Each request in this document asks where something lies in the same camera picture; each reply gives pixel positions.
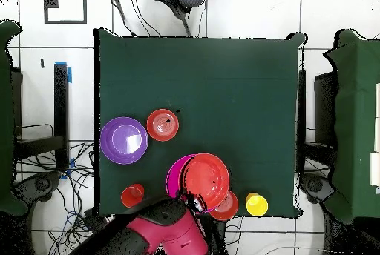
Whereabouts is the large pink plastic bowl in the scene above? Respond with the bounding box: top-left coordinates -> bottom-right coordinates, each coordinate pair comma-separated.
165,153 -> 226,215

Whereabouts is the large orange plastic bowl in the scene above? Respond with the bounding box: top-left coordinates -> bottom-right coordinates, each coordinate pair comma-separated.
178,153 -> 232,212

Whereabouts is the small orange plastic bowl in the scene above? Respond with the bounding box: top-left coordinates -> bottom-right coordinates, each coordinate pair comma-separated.
209,189 -> 240,222
145,108 -> 180,142

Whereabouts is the dark green tablecloth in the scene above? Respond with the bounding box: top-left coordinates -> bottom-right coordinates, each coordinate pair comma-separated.
93,27 -> 308,219
322,28 -> 380,225
0,19 -> 28,216

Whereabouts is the purple plastic bowl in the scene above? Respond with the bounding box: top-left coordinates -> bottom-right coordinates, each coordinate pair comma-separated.
99,116 -> 149,165

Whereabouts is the yellow plastic cup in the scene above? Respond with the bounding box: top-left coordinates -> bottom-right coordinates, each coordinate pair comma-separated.
245,193 -> 269,218

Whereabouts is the blue tape strip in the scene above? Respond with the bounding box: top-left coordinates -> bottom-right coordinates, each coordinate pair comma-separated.
55,61 -> 73,85

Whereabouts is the black power strip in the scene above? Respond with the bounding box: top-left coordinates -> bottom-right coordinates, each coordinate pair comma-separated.
83,207 -> 112,234

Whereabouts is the black stand base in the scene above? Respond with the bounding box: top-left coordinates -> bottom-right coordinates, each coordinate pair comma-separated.
298,173 -> 337,205
13,170 -> 62,204

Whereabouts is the tangle of black cables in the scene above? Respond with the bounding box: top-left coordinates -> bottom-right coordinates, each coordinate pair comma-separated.
17,140 -> 102,255

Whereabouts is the black metal frame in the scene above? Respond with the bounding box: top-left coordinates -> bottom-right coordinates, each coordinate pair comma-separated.
13,63 -> 71,170

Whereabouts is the blue cable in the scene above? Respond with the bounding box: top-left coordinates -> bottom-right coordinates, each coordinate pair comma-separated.
65,209 -> 79,227

